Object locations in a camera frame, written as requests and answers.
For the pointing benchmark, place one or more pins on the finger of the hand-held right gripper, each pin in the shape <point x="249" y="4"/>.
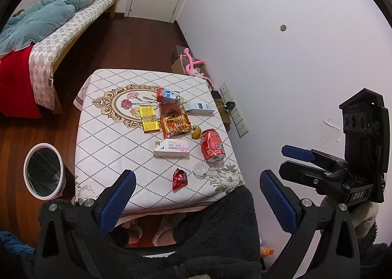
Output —
<point x="300" y="173"/>
<point x="294" y="151"/>

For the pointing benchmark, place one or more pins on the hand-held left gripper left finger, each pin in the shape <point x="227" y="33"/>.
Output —
<point x="118" y="202"/>

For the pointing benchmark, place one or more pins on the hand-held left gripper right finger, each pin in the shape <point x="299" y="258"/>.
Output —
<point x="277" y="202"/>

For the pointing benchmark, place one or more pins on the red wrapper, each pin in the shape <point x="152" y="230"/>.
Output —
<point x="179" y="179"/>

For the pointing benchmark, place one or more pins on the white pink box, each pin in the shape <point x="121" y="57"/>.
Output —
<point x="171" y="148"/>

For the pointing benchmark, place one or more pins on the white round waste bin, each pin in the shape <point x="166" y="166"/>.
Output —
<point x="44" y="171"/>

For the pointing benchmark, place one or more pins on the red soda can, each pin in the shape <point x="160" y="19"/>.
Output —
<point x="212" y="145"/>

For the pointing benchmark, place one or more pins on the clear plastic lid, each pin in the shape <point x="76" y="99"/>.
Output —
<point x="200" y="168"/>

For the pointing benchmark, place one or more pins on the yellow cardboard box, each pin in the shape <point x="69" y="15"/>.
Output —
<point x="148" y="119"/>

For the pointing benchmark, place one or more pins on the orange snack bag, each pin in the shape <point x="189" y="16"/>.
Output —
<point x="176" y="126"/>

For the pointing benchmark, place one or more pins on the yellow-green fruit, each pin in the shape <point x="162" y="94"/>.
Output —
<point x="196" y="132"/>

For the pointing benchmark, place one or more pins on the white grey box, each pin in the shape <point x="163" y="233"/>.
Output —
<point x="200" y="108"/>

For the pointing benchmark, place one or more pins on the brown snack packet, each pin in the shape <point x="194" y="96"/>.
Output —
<point x="170" y="110"/>

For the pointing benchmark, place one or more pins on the person's right forearm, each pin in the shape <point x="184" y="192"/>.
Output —
<point x="372" y="248"/>

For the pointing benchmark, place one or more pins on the pink fuzzy slipper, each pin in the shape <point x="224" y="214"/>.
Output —
<point x="165" y="230"/>
<point x="134" y="231"/>

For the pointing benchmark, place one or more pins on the orange bottle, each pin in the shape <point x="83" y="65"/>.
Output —
<point x="267" y="252"/>

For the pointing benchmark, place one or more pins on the diamond-pattern white tablecloth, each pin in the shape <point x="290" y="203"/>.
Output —
<point x="107" y="144"/>

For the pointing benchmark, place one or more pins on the person's dark fleece clothing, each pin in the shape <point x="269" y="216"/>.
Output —
<point x="214" y="236"/>

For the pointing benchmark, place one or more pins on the black power adapter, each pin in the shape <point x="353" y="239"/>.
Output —
<point x="229" y="105"/>

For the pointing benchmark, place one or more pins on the blue cloth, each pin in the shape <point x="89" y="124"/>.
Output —
<point x="13" y="242"/>

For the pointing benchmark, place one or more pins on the red blue milk carton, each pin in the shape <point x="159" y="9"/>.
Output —
<point x="167" y="95"/>

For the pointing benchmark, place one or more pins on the pink plastic toy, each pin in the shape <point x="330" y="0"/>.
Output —
<point x="191" y="63"/>

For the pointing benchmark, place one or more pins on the pink toy on box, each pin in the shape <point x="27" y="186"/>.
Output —
<point x="177" y="64"/>

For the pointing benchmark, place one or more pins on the red blanket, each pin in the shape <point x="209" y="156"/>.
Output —
<point x="15" y="80"/>

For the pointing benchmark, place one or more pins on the grey checkered bedsheet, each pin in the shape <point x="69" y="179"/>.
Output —
<point x="49" y="52"/>

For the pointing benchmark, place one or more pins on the wooden bed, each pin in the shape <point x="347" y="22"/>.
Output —
<point x="92" y="18"/>

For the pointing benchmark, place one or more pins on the blue quilt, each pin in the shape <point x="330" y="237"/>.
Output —
<point x="52" y="9"/>

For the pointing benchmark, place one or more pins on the white wall socket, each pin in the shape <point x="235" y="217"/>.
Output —
<point x="225" y="90"/>
<point x="235" y="116"/>
<point x="243" y="128"/>

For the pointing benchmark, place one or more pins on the round wall hole cap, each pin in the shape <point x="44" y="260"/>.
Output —
<point x="283" y="28"/>

